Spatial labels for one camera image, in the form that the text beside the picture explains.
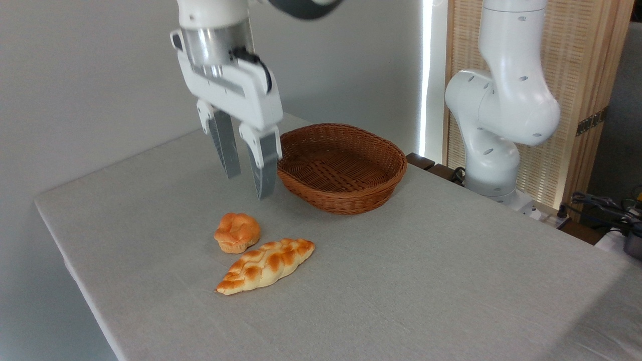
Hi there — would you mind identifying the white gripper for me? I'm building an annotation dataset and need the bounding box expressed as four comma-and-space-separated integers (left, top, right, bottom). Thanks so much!
171, 29, 284, 200

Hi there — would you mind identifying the long braided bread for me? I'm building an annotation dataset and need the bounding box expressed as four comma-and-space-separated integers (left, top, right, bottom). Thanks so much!
215, 238, 316, 296

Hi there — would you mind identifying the round orange bread roll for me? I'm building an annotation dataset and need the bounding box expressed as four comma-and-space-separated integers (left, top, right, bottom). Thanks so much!
214, 213, 262, 254

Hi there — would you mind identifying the brown wicker basket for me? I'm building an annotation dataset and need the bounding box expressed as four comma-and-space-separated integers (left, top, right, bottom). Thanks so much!
275, 123, 408, 216

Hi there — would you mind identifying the dark wooden side table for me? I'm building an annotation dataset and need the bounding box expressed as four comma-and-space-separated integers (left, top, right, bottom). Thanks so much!
406, 152, 466, 187

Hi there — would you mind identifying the white tablecloth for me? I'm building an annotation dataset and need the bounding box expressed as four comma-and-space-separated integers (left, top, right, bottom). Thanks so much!
34, 113, 642, 361

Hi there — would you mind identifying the wooden bamboo folding screen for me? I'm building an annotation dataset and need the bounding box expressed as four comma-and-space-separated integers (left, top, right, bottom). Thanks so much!
444, 0, 635, 211

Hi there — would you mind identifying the black metal screen hinge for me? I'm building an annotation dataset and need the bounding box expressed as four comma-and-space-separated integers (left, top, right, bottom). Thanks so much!
576, 106, 609, 137

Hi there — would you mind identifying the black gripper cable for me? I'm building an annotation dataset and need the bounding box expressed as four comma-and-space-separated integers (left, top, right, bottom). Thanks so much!
232, 46, 273, 95

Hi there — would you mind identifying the black cable bundle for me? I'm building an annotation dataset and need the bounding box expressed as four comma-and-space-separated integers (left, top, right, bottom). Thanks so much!
570, 192, 642, 237

